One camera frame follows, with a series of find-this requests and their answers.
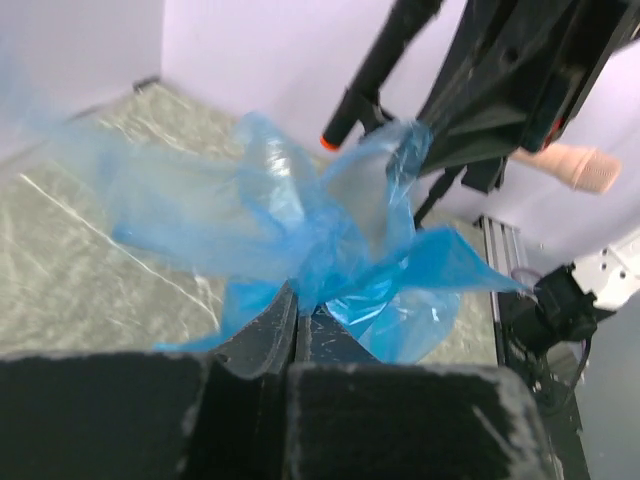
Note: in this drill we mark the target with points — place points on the blue plastic trash bag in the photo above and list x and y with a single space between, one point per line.
343 240

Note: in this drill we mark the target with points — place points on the black microphone on stand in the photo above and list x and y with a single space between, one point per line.
360 103

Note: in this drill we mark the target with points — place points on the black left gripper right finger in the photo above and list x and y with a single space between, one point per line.
368 420

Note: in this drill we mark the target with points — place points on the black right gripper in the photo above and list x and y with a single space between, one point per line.
517 72

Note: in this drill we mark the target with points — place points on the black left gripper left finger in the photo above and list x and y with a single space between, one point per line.
152 415

